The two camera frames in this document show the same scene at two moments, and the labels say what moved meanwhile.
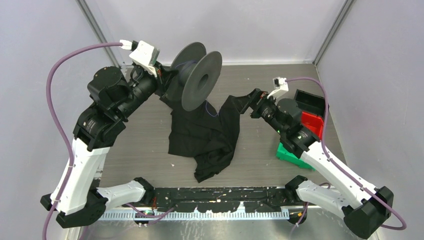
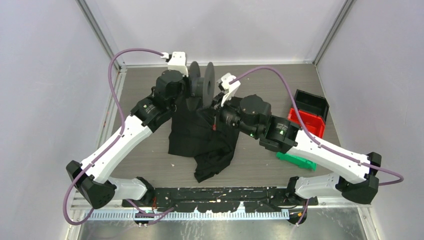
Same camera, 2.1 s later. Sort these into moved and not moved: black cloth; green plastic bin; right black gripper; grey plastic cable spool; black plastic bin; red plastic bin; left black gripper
Moved: right black gripper; grey plastic cable spool; left black gripper
Not moved: black cloth; black plastic bin; red plastic bin; green plastic bin
